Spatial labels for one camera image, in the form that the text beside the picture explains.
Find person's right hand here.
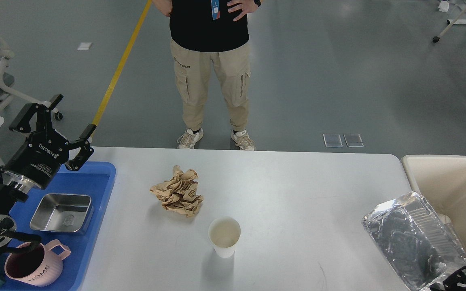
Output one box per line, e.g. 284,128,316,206
152,0,173,17

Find white paper cup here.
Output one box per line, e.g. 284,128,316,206
208,217,241,258

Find person in black shirt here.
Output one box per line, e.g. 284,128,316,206
169,0,256,151

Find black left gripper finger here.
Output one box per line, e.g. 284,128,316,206
9,94,64,140
65,124,97,171

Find aluminium foil tray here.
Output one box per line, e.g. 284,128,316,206
362,191,466,291

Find square stainless steel tray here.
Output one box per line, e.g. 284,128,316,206
29,193,94,235

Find person's left hand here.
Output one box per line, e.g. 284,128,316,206
227,0,264,21

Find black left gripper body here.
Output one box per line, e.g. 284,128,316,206
2,131,69,190

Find beige plastic bin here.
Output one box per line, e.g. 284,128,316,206
401,155,466,249

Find foil tray inside bin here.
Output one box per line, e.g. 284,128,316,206
437,214,452,225

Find clear plastic floor plate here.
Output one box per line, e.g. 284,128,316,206
322,134,343,148

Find brown paper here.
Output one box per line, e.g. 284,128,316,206
149,165,204,217

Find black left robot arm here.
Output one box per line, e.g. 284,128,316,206
0,94,96,256

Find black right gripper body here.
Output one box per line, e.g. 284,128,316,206
431,266,466,291

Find pink ceramic mug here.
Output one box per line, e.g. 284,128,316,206
4,239,72,287

